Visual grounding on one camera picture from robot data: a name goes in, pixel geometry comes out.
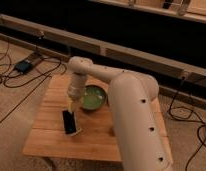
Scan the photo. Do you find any black cable on left floor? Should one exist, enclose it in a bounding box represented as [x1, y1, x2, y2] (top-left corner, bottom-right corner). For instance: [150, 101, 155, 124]
[0, 39, 68, 128]

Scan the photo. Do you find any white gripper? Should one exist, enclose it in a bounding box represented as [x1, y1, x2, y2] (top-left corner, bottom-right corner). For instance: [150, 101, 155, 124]
[67, 87, 84, 112]

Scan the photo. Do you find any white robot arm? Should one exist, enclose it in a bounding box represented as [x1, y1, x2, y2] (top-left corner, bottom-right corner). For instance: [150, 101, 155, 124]
[68, 56, 173, 171]

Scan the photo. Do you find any black cable on floor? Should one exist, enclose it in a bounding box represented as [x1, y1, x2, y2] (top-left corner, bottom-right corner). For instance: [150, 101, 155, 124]
[0, 39, 68, 128]
[167, 75, 206, 171]

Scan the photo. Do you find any black cable on right floor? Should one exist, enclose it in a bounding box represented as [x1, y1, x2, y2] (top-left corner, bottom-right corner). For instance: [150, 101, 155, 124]
[167, 75, 206, 171]

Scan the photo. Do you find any black eraser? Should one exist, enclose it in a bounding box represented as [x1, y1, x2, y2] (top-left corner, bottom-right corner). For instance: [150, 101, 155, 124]
[62, 110, 76, 134]

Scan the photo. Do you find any white sponge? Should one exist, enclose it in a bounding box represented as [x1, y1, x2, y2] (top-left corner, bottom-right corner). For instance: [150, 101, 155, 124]
[68, 120, 82, 135]

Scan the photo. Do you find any wooden table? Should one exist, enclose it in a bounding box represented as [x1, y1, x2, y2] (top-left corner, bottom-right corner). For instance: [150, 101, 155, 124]
[23, 75, 173, 164]

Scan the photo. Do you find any green bowl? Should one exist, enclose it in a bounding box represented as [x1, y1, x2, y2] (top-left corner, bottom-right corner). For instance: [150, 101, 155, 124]
[81, 85, 107, 110]

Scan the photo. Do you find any black power adapter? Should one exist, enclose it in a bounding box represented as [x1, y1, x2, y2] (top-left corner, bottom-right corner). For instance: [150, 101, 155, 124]
[14, 60, 32, 74]

